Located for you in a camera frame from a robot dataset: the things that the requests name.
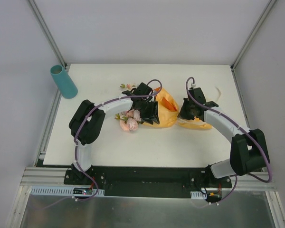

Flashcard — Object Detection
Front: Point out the pink artificial flower bouquet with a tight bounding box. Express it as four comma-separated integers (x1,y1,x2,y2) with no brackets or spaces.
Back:
114,82,145,133

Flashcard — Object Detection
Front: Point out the right aluminium frame post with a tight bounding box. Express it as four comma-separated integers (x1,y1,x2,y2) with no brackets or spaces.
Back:
230,0,279,72

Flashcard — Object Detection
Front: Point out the left white cable duct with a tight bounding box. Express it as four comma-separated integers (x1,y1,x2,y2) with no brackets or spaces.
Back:
30,186,105,197

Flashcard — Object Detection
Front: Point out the right white cable duct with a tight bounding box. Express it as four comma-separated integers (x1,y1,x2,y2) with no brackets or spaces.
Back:
190,191,207,200

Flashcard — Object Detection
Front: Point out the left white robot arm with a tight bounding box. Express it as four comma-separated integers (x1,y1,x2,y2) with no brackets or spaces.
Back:
69,83,162,185

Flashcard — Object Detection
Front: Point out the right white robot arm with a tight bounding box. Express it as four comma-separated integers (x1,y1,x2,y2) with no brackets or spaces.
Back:
178,87,272,188

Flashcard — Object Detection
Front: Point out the white cable duct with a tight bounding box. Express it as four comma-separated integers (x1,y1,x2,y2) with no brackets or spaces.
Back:
30,186,105,197
190,191,207,200

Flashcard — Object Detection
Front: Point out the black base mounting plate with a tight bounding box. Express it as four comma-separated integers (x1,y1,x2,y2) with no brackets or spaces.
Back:
64,166,232,199

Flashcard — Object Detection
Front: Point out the orange wrapping paper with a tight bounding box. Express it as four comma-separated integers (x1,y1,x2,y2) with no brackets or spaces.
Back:
143,88,212,130

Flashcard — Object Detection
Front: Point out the teal cylindrical vase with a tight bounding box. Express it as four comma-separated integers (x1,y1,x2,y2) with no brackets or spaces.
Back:
50,65,78,99

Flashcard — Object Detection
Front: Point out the aluminium front rail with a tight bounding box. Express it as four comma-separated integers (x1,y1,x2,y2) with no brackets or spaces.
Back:
20,166,73,187

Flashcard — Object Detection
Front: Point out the cream ribbon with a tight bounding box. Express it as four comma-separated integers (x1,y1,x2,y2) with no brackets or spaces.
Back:
177,86,223,126

